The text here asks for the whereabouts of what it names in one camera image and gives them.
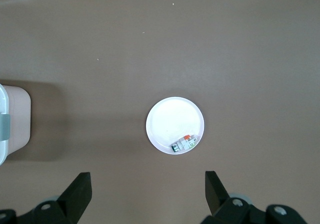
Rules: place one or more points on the green metal push button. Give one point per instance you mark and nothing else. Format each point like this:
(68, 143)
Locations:
(176, 147)

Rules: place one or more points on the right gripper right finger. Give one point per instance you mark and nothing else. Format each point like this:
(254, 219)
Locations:
(217, 201)

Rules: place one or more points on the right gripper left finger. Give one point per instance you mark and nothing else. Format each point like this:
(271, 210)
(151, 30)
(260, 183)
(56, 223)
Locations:
(72, 204)

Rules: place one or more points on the white lidded storage box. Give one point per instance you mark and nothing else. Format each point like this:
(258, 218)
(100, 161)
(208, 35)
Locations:
(17, 119)

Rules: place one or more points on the brown table mat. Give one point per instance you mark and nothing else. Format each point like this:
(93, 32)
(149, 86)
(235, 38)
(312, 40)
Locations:
(160, 47)

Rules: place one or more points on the white circuit breaker orange lever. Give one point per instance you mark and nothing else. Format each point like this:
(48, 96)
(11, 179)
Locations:
(188, 142)

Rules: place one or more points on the pink round plate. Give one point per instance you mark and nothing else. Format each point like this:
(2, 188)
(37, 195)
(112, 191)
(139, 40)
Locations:
(170, 119)

